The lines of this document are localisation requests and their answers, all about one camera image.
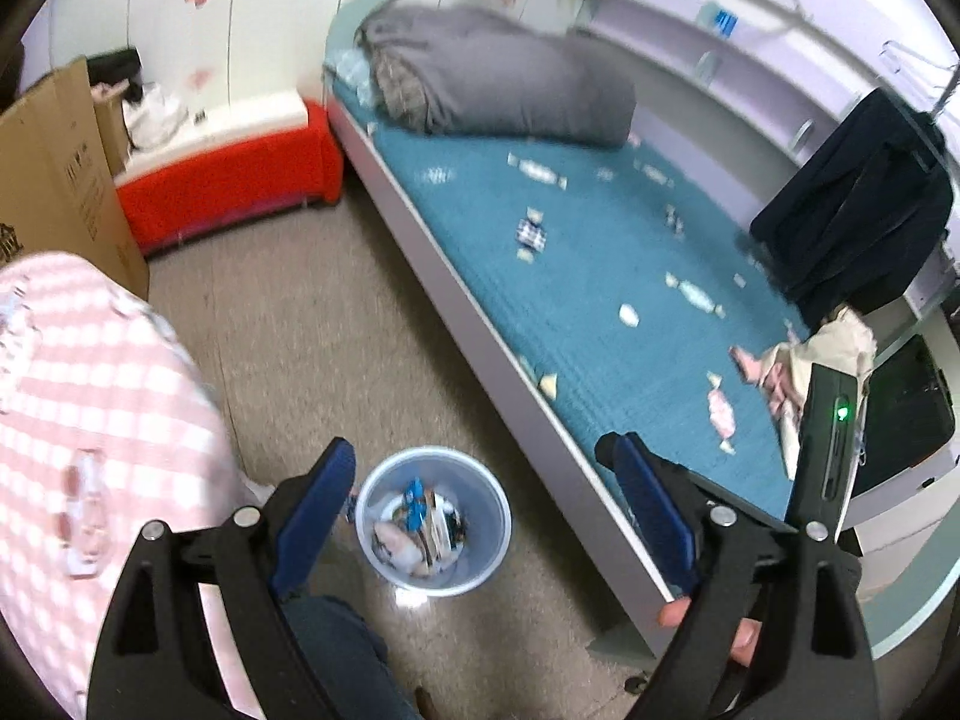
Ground red storage bench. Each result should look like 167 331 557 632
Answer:
112 89 347 257

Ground teal printed bed sheet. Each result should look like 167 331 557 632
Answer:
328 52 820 527

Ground bunk bed frame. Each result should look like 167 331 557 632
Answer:
321 0 960 685

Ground black case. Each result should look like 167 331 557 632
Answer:
850 332 959 501

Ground grey checked pillow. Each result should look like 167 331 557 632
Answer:
373 51 430 130

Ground pink checked tablecloth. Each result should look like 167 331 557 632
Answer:
0 250 257 720

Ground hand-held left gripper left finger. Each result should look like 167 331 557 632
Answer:
85 436 356 720

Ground black cloth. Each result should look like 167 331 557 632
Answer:
85 48 144 103

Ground clear plastic hanger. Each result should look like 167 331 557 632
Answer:
880 36 960 137

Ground white wardrobe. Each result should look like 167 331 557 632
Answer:
21 0 362 115

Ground light blue trash bin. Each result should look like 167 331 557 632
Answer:
353 447 513 599

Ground person's jeans leg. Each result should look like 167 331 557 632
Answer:
280 591 425 720

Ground crumpled white cloth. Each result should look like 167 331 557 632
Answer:
730 306 879 477

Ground navy hanging jacket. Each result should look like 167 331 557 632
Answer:
749 85 955 321

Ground clear plastic bag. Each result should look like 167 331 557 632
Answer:
374 522 422 571

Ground white plastic bag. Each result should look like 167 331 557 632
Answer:
122 82 190 149

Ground large cardboard box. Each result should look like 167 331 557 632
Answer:
0 55 152 302

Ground person's right hand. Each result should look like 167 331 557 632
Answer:
658 596 761 666

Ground grey duvet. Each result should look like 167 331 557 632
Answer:
355 3 639 149

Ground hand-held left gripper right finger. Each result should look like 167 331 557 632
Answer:
595 430 881 720

